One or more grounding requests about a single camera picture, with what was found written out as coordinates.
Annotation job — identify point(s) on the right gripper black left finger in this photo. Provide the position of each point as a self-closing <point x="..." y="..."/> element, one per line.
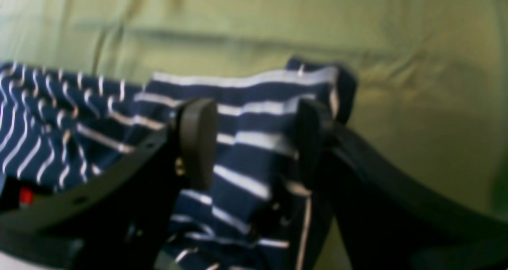
<point x="119" y="219"/>

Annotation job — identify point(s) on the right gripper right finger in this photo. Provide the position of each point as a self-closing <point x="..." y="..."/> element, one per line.
<point x="387" y="220"/>

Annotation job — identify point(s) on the navy white striped T-shirt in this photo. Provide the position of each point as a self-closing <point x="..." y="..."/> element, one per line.
<point x="60" y="130"/>

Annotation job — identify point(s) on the light green table cloth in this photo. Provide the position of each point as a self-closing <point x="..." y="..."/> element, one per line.
<point x="432" y="74"/>

